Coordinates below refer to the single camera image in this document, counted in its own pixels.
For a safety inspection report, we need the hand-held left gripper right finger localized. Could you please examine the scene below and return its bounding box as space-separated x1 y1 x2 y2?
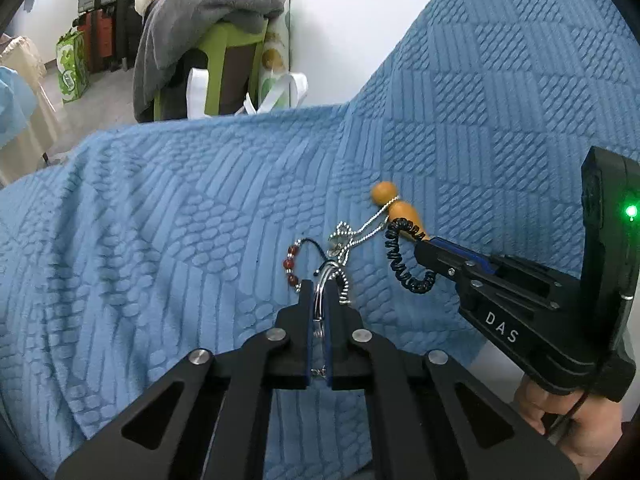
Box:
324 279 581 480

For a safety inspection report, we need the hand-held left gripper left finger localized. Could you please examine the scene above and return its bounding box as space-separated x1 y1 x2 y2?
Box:
55 279 316 480

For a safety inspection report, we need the red suitcase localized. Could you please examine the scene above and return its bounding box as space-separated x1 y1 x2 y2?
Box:
75 7 118 73

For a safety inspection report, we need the red bead bracelet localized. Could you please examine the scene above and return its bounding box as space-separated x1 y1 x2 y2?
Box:
283 238 332 292

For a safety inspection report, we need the black suitcase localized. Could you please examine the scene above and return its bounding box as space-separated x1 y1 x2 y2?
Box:
112 0 146 72

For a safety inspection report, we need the green shopping bag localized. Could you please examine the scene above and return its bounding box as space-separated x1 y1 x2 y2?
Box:
55 29 92 104

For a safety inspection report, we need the person's right hand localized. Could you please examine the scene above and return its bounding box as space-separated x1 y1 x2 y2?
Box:
514 376 624 472

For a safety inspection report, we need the rolled mat with green dots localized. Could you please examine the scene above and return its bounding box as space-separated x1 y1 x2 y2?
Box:
257 0 292 112

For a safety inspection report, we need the light blue bedsheet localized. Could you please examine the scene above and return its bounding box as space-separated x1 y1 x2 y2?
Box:
0 64 28 148

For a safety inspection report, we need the white tote bag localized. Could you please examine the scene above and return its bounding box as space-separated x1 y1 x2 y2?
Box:
187 67 311 119

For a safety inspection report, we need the silver ball chain necklace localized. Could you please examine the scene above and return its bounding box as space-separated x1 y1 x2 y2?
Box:
327 194 402 267

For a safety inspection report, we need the green plastic stool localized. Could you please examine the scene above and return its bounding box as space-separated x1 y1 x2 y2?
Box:
152 22 267 121

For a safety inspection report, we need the silver wire bangle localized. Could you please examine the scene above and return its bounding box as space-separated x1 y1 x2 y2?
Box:
311 259 352 337

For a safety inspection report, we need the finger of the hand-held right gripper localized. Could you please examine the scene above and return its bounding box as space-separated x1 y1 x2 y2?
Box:
429 236 497 274
413 240 477 294

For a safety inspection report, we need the black spiral hair tie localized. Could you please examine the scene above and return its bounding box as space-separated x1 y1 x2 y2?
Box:
384 216 437 294

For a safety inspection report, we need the blue textured folding cushion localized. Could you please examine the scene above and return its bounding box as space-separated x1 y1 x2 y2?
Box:
0 0 640 480

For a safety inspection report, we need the black cable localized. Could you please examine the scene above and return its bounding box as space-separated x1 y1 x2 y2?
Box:
547 391 592 442

